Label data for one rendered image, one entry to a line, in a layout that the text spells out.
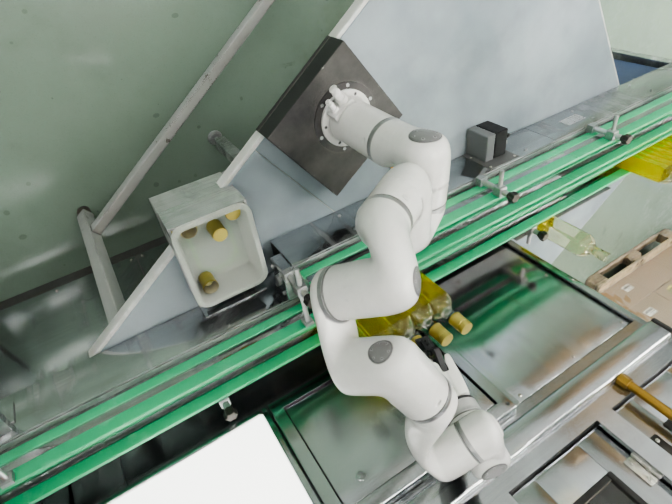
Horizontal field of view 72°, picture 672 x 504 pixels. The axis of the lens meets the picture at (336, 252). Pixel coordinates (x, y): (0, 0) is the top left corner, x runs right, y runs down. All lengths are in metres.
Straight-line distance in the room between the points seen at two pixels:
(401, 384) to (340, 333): 0.12
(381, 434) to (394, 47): 0.88
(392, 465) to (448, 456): 0.24
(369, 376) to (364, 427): 0.47
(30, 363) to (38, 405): 0.46
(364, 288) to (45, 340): 1.23
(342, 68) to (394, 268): 0.55
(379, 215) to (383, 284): 0.10
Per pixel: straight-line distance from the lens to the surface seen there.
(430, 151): 0.82
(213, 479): 1.13
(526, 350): 1.32
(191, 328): 1.15
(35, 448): 1.15
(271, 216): 1.15
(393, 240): 0.61
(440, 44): 1.28
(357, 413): 1.14
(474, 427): 0.85
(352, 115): 0.98
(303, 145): 1.04
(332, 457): 1.09
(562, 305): 1.45
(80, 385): 1.17
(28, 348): 1.69
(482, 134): 1.40
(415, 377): 0.65
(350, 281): 0.64
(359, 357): 0.67
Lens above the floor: 1.66
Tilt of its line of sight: 44 degrees down
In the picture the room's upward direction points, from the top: 133 degrees clockwise
